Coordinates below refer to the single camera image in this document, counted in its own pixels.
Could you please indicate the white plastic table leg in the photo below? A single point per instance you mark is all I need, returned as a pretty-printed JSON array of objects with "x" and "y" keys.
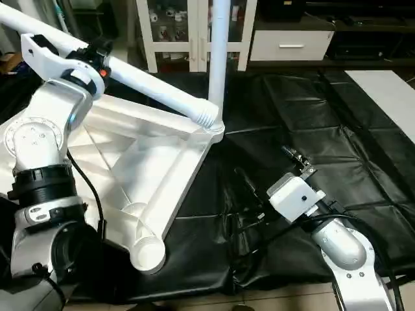
[
  {"x": 219, "y": 58},
  {"x": 149, "y": 84}
]

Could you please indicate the white plastic table top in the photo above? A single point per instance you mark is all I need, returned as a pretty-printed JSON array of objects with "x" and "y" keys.
[{"x": 149, "y": 168}]

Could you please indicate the black mat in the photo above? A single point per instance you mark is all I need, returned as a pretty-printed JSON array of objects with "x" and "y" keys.
[{"x": 311, "y": 116}]

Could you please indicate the white glass-door cabinet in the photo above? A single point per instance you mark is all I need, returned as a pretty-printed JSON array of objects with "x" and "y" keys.
[{"x": 181, "y": 32}]

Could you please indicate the white flat panel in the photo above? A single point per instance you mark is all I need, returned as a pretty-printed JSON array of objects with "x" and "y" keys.
[{"x": 389, "y": 97}]

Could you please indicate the white drawer unit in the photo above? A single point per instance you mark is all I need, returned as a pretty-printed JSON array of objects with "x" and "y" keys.
[{"x": 292, "y": 45}]

